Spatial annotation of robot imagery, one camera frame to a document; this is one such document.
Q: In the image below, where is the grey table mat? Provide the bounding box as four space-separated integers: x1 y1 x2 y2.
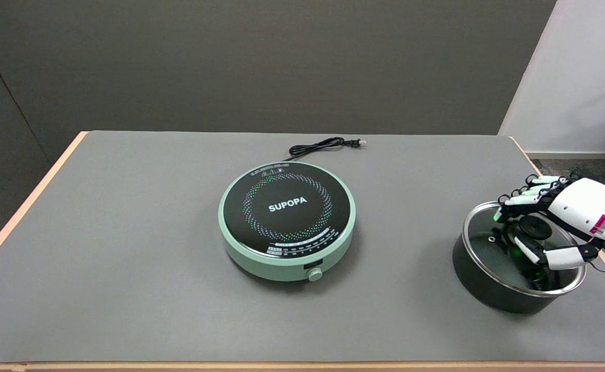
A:
0 130 605 363

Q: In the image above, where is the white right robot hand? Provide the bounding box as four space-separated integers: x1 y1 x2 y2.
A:
492 175 605 272

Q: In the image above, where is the glass pot lid black knob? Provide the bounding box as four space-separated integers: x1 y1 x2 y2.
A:
462 201 588 296

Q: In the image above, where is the black power cable with plug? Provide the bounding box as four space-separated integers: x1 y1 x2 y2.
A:
282 137 367 162

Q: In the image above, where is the green round induction cooker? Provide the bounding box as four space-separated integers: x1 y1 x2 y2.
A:
218 161 356 283

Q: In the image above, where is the black saucepan with handle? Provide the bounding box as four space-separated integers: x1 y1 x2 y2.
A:
452 201 588 314

